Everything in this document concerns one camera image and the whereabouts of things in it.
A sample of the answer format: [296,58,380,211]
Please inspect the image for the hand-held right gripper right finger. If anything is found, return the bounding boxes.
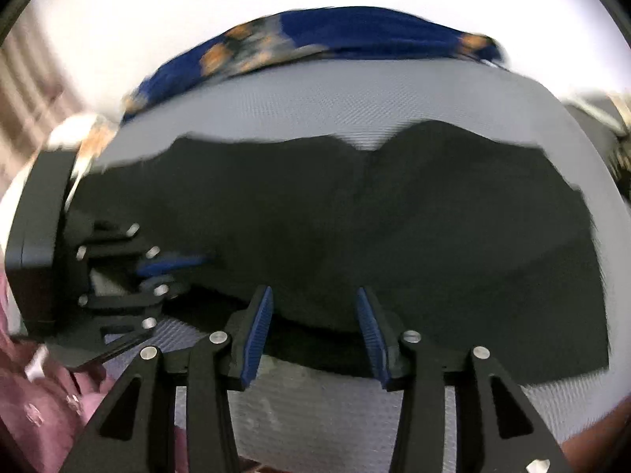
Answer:
[356,285,573,473]

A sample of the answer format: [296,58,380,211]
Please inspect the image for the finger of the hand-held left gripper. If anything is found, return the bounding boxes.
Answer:
[76,280,190,353]
[74,222,210,281]

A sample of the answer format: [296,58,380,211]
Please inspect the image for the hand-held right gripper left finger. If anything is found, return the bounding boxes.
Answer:
[59,285,274,473]

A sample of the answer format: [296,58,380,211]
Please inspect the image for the black pants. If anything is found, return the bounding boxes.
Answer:
[66,121,612,386]

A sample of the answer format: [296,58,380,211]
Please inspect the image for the brown curtain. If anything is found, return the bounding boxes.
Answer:
[0,22,87,181]

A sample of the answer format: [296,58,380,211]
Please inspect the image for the person's pink clothing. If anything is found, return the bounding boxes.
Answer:
[0,271,190,473]

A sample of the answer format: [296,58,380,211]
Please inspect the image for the grey mesh mat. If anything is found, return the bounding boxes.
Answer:
[93,58,626,473]

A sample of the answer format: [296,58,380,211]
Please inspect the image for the blue printed blanket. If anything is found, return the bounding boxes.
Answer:
[121,6,508,124]

